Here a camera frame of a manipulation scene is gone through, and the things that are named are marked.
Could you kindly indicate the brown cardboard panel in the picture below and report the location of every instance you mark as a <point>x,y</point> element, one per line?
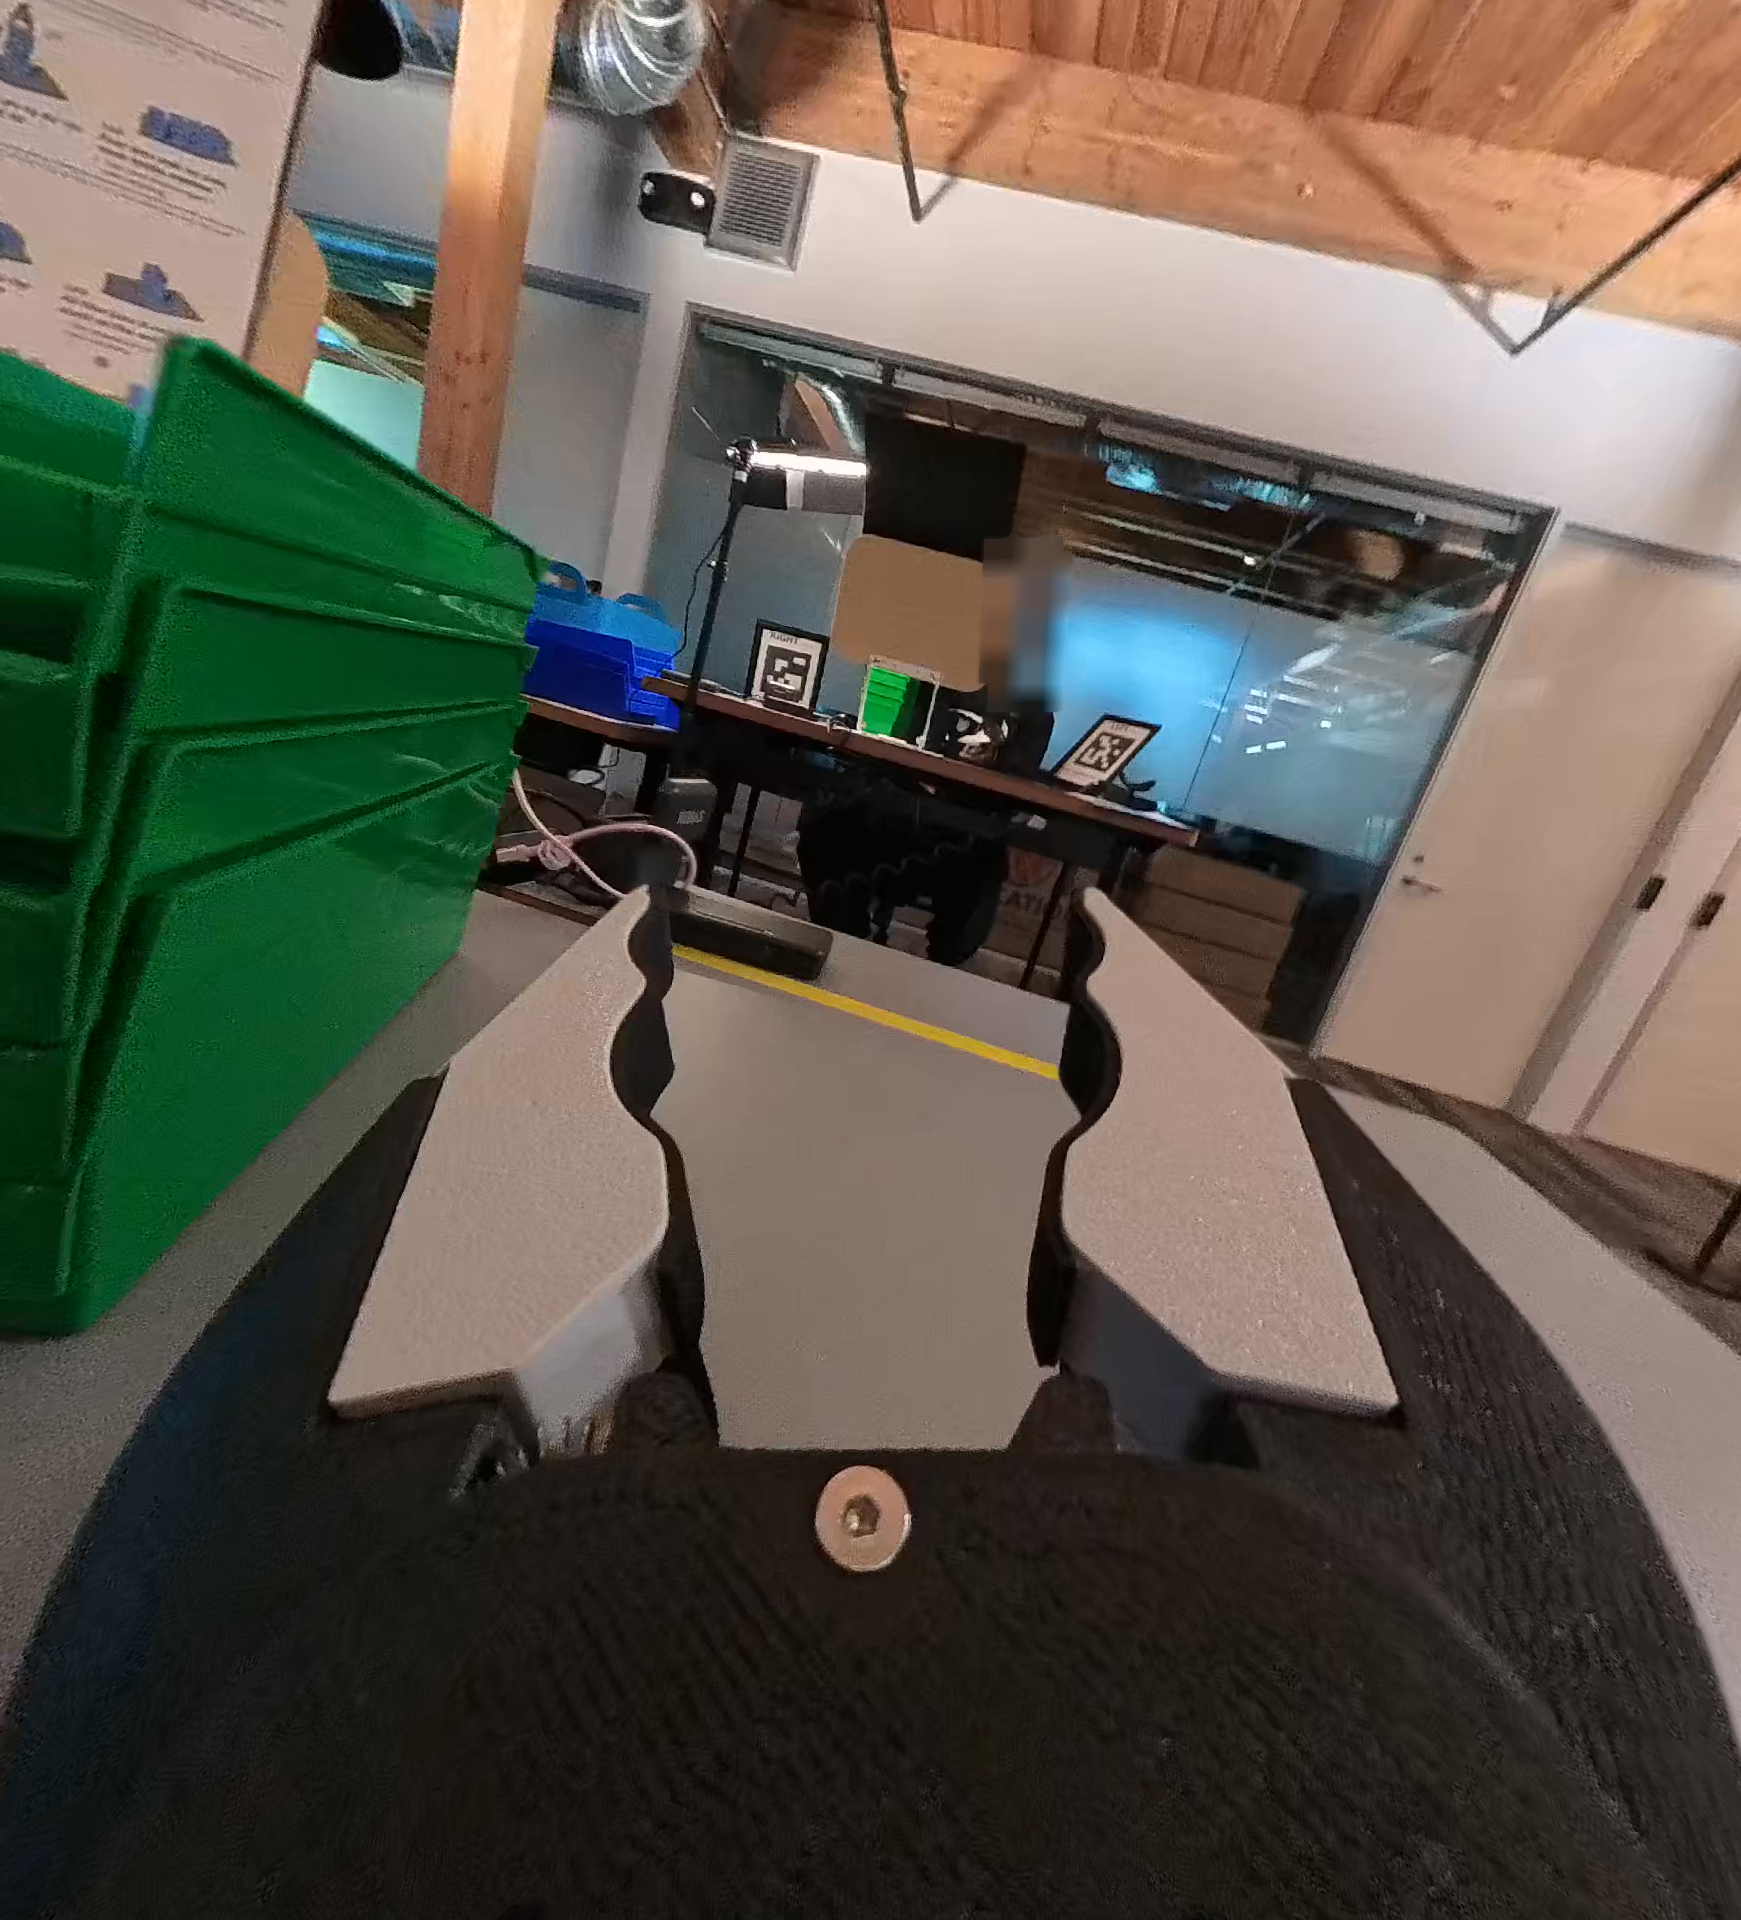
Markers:
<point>909,601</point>

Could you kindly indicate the instruction poster board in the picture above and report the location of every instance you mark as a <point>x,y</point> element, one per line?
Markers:
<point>93,178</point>

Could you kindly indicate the black wall screen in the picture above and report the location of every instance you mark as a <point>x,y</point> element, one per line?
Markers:
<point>946,478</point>

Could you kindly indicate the green bins clear case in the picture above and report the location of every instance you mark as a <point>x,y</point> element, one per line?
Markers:
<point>895,701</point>

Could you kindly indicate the framed fiducial tag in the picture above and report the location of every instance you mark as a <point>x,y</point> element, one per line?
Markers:
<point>1106,751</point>
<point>786,662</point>

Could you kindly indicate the stack of blue bins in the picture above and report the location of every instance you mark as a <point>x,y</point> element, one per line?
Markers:
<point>600,655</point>

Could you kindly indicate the wooden workbench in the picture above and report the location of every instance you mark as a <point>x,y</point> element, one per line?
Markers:
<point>1110,819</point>
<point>587,708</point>

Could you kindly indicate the stack of cardboard boxes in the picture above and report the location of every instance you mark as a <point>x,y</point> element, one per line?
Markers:
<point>1216,930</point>

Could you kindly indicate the black security camera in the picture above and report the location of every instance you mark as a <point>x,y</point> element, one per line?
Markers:
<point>678,199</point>

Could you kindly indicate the wooden post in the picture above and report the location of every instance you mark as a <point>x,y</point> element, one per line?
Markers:
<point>487,270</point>

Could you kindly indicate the white door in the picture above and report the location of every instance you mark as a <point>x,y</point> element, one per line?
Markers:
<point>1562,827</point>
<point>1712,1018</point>

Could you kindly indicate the metal air duct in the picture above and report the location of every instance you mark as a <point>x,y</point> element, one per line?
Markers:
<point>637,52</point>

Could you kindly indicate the yellow tape strip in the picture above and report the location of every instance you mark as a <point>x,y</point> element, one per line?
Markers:
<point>873,1012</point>

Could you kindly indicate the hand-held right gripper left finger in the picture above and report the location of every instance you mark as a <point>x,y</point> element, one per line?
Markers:
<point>511,1199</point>

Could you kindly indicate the black flat box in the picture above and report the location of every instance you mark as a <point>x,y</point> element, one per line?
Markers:
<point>750,935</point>

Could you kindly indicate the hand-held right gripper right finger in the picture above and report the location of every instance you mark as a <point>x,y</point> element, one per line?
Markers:
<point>1216,1199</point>

